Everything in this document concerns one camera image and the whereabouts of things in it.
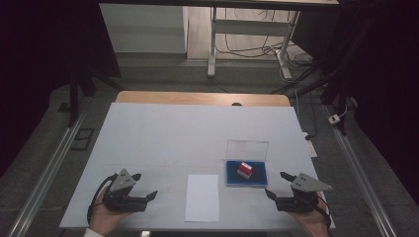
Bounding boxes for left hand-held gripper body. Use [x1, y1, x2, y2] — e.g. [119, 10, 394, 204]
[102, 168, 148, 213]

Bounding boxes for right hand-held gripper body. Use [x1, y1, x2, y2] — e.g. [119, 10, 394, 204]
[275, 172, 333, 213]

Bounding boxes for blue ink pad case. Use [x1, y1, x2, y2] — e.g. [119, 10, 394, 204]
[225, 139, 270, 189]

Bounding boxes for red and white stamp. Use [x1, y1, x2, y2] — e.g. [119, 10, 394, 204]
[236, 161, 254, 181]

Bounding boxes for person's right hand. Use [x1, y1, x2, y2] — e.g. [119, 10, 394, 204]
[289, 193, 332, 237]

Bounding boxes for person's left hand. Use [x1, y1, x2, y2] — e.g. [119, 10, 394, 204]
[88, 187, 133, 237]

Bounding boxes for white sleeve of left arm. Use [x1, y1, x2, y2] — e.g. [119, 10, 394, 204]
[82, 227, 107, 237]

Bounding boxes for white table cover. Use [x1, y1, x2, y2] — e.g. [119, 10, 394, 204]
[58, 102, 336, 230]

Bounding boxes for white paper sheet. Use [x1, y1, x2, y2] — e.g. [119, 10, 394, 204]
[184, 174, 220, 223]

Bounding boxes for black metal stand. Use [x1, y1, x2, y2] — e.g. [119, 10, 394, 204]
[320, 75, 351, 136]
[67, 65, 100, 128]

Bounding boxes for wooden table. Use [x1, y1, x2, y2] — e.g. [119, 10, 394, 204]
[115, 90, 292, 108]

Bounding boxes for black curtain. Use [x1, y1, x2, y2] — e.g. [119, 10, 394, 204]
[0, 0, 122, 179]
[292, 0, 419, 205]

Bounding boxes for white cabinet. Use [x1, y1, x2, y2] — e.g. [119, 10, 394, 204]
[99, 3, 189, 54]

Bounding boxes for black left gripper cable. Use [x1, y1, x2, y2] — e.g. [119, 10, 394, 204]
[86, 173, 119, 225]

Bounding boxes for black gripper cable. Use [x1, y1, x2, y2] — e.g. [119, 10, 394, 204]
[86, 173, 119, 225]
[315, 194, 332, 229]

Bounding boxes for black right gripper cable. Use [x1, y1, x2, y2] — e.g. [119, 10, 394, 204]
[315, 194, 332, 229]

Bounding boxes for aluminium rail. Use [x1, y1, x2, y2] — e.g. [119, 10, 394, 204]
[6, 108, 87, 237]
[324, 105, 398, 237]

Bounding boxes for black floor outlet frame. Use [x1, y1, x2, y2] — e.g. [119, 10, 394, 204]
[70, 127, 96, 152]

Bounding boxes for black floor cables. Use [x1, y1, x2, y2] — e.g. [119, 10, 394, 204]
[215, 8, 314, 67]

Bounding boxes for white desk frame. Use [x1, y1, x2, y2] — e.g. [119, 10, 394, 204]
[207, 6, 301, 80]

